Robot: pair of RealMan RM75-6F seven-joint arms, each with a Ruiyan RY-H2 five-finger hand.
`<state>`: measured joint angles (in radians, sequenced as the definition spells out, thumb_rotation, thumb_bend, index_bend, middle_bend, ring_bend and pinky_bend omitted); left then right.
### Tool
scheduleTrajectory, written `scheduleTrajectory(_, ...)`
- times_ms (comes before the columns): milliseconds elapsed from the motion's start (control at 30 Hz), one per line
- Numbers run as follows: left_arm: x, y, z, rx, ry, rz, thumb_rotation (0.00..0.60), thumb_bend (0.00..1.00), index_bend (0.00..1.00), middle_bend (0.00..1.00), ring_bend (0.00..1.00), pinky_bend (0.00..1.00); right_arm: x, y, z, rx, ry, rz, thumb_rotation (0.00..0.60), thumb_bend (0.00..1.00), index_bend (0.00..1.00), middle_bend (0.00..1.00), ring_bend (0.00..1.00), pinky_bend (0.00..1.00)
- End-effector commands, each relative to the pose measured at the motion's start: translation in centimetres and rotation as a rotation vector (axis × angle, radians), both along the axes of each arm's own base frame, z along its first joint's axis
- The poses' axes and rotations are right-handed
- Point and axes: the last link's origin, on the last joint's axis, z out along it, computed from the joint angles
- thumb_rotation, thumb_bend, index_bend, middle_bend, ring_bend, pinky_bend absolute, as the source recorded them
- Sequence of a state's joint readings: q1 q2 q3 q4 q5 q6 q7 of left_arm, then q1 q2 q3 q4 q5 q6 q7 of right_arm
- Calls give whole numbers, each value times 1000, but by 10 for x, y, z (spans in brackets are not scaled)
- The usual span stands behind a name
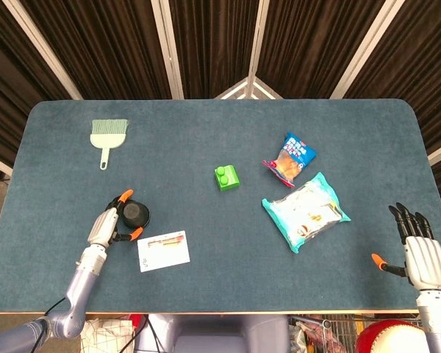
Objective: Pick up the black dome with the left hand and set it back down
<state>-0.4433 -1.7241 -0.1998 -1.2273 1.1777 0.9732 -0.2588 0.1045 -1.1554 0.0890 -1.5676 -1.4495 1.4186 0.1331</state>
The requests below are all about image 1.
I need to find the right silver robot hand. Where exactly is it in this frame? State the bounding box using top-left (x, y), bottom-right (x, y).
top-left (370, 202), bottom-right (441, 292)

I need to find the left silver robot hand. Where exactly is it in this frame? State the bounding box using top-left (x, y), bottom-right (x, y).
top-left (87, 189), bottom-right (145, 249)

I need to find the upside-down black bowl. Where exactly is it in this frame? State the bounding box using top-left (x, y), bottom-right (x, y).
top-left (121, 199), bottom-right (151, 229)

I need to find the light green hand brush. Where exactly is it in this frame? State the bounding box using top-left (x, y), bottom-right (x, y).
top-left (90, 118), bottom-right (129, 171)

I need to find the white printed card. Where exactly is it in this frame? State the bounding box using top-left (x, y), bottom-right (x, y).
top-left (137, 230), bottom-right (191, 274)

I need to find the red and white ball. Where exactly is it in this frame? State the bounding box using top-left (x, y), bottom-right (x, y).
top-left (354, 318), bottom-right (429, 353)

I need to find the white checked cloth bag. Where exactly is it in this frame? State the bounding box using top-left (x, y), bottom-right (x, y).
top-left (79, 318), bottom-right (137, 353)

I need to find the teal snack bag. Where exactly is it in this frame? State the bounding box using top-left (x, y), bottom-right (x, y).
top-left (261, 171), bottom-right (352, 254)

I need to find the green toy building block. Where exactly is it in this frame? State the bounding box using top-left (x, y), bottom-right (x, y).
top-left (214, 165), bottom-right (242, 193)

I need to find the grey robot torso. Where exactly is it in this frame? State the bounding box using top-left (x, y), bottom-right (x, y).
top-left (134, 313), bottom-right (290, 353)

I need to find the blue snack bag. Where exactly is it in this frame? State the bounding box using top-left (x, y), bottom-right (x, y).
top-left (262, 132), bottom-right (318, 189)

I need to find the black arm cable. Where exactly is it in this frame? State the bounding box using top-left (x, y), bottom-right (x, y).
top-left (31, 296), bottom-right (67, 353)

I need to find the metal wire shopping basket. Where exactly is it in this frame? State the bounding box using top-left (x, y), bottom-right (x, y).
top-left (290, 314), bottom-right (423, 353)

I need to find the white partition post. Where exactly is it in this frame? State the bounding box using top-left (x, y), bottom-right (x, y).
top-left (150, 0), bottom-right (185, 100)
top-left (1, 0), bottom-right (84, 101)
top-left (242, 0), bottom-right (271, 99)
top-left (330, 0), bottom-right (406, 100)

